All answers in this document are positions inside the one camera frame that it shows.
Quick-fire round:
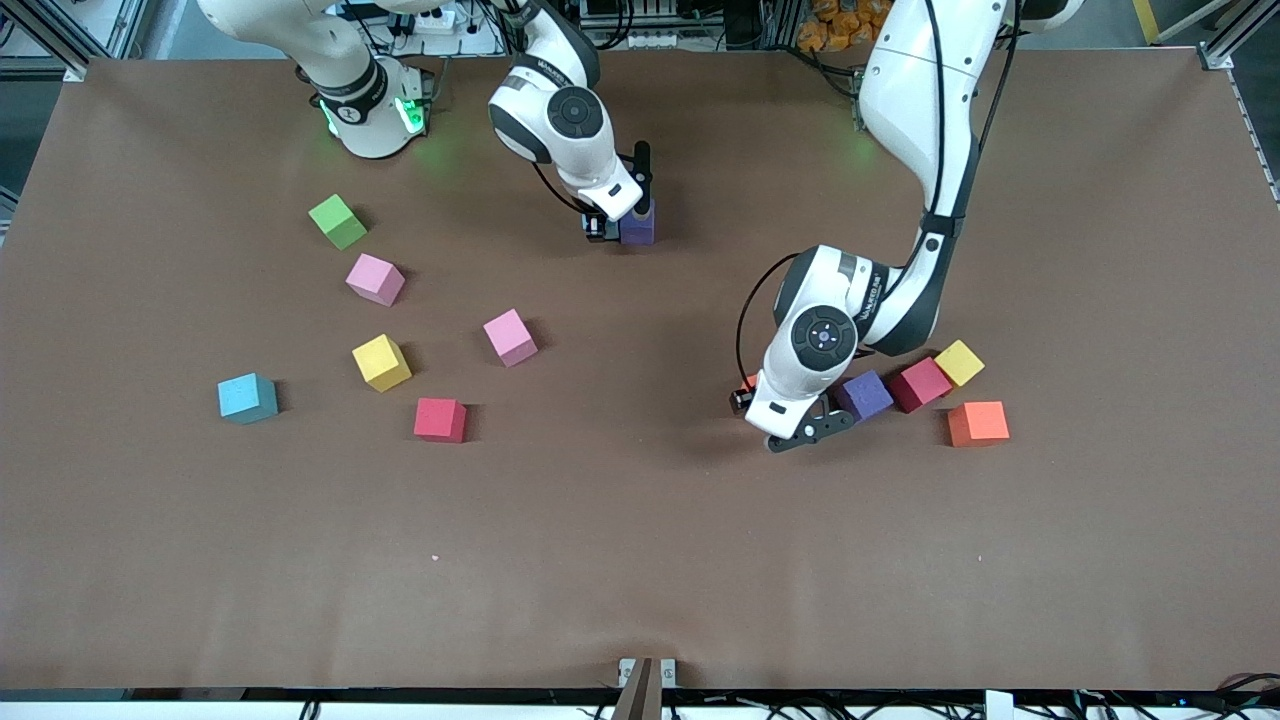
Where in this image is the purple foam cube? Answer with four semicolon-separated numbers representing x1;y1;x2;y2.
838;369;895;423
619;198;658;247

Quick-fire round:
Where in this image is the pink foam cube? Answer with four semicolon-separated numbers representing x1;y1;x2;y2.
346;253;406;307
483;308;539;368

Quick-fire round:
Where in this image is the red foam cube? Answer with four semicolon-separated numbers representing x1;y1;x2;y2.
414;397;468;444
889;357;953;414

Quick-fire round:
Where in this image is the yellow foam cube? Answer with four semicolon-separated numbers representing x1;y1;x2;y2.
351;334;413;393
933;339;986;391

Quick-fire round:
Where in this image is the paper table cover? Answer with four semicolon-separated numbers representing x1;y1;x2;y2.
0;45;1280;693

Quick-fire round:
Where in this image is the electronics rack unit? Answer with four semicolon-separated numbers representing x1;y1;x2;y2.
595;0;683;51

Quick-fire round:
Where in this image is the green foam cube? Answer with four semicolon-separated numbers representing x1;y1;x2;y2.
308;194;368;251

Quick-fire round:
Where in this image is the white power strip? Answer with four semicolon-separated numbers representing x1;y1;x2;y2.
398;5;459;36

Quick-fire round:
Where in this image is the bag of orange items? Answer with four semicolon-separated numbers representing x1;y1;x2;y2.
797;0;891;53

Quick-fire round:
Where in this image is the light blue foam cube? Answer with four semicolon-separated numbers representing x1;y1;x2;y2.
217;373;279;425

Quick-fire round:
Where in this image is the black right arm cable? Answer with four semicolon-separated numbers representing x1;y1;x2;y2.
530;160;601;217

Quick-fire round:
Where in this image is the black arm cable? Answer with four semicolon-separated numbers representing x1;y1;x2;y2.
530;160;601;217
737;0;1011;396

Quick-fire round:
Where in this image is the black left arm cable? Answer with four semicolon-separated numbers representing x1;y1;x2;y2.
737;0;1011;396

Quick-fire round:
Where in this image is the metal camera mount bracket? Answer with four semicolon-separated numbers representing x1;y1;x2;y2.
617;656;678;720

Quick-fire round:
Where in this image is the aluminium frame profile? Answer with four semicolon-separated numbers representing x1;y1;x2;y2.
1200;0;1280;71
0;0;86;83

